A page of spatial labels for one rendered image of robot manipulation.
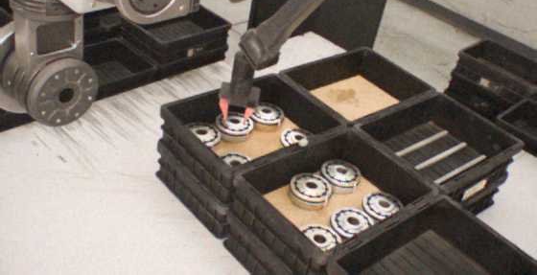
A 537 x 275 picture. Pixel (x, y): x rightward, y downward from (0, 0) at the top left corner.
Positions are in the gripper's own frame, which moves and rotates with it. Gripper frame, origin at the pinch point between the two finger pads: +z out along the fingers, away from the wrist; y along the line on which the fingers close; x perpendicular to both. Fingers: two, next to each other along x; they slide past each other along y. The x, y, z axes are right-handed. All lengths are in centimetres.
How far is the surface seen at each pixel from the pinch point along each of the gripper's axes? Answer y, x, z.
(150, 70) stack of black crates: 39, -82, 40
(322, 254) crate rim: -22, 50, -7
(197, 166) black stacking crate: 6.8, 20.0, 1.7
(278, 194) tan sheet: -13.8, 22.9, 3.7
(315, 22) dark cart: -28, -142, 34
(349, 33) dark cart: -49, -165, 47
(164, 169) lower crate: 15.8, 11.7, 11.5
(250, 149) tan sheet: -5.5, 6.8, 4.0
